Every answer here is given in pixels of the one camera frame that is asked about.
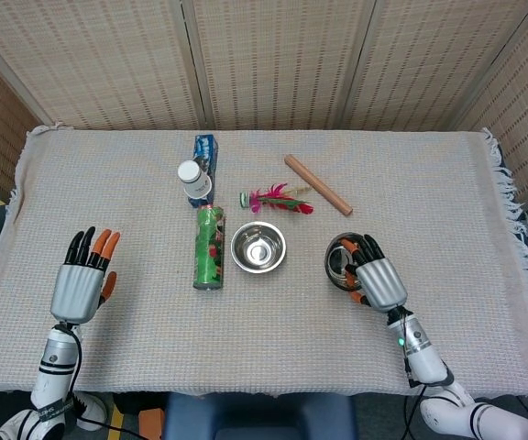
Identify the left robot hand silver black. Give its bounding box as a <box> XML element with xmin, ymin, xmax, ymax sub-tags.
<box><xmin>49</xmin><ymin>225</ymin><xmax>122</xmax><ymax>325</ymax></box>

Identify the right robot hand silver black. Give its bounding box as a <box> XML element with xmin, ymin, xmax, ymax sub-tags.
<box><xmin>339</xmin><ymin>234</ymin><xmax>409</xmax><ymax>314</ymax></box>

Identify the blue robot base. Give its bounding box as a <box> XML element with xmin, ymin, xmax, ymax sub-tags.
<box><xmin>161</xmin><ymin>391</ymin><xmax>358</xmax><ymax>440</ymax></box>

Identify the wooden rolling stick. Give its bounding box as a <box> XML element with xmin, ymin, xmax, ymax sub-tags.
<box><xmin>283</xmin><ymin>154</ymin><xmax>354</xmax><ymax>217</ymax></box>

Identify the beige woven tablecloth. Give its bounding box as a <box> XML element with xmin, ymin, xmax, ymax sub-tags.
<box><xmin>0</xmin><ymin>124</ymin><xmax>528</xmax><ymax>401</ymax></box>

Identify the pink green feather shuttlecock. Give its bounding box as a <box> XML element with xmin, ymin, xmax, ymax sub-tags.
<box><xmin>238</xmin><ymin>182</ymin><xmax>314</xmax><ymax>216</ymax></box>

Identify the green printed cylindrical can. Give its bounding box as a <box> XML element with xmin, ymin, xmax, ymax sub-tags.
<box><xmin>192</xmin><ymin>204</ymin><xmax>226</xmax><ymax>292</ymax></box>

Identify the orange block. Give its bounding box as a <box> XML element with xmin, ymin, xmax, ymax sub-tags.
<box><xmin>137</xmin><ymin>407</ymin><xmax>165</xmax><ymax>440</ymax></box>

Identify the white plastic bottle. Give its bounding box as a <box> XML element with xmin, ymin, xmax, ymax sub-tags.
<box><xmin>176</xmin><ymin>159</ymin><xmax>213</xmax><ymax>199</ymax></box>

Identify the blue rectangular carton box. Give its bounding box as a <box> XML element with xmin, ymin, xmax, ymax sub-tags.
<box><xmin>186</xmin><ymin>134</ymin><xmax>220</xmax><ymax>210</ymax></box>

